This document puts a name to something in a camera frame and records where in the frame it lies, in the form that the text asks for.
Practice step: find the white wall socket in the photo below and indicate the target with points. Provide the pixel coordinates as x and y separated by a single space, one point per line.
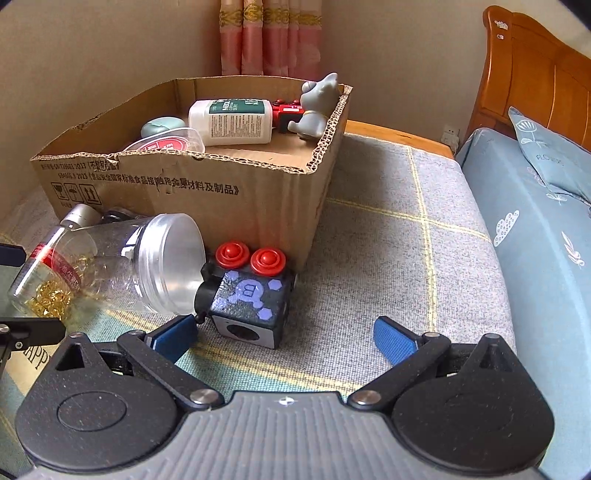
450 135

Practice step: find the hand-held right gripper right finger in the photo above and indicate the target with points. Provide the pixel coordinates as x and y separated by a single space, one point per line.
392 339

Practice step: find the clear plastic jar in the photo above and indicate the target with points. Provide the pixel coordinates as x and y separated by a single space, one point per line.
157 263

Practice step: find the mint green oval case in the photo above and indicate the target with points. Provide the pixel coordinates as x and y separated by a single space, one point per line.
161 125

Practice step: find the grey animal toy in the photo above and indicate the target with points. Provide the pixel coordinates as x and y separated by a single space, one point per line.
314 110

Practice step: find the green grey plaid blanket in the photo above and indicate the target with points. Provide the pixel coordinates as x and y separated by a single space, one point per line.
392 258

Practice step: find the black oval object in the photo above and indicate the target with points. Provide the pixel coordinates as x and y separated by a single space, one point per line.
117 215

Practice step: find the wooden side bed frame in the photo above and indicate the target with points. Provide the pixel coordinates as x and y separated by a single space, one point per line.
397 134

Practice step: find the dark blue cube toy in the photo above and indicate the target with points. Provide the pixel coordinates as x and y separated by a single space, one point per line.
249 300

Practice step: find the wooden bed headboard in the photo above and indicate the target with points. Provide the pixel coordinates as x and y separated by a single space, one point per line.
531 69

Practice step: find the pink patterned curtain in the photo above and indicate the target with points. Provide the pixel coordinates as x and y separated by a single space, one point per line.
268 41

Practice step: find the red toy train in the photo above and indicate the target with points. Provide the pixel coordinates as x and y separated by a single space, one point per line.
284 115

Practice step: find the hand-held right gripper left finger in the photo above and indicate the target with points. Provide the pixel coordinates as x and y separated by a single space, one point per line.
173 334

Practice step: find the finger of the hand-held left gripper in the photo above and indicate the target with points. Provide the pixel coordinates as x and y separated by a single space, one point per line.
11 254
32 330

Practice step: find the blue floral pillow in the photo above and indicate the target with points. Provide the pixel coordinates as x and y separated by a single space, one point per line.
554 152

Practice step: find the round clear red label container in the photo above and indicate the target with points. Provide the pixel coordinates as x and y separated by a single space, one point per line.
171 141

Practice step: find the cardboard box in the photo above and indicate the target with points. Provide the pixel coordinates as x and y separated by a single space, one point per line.
207 207

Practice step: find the white green label bottle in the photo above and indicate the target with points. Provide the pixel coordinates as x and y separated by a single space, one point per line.
231 124

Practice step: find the clear yellow capsule bottle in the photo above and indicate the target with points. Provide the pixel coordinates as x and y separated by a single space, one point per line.
41 286

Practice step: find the blue floral bed sheet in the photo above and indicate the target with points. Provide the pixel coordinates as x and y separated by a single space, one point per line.
531 258

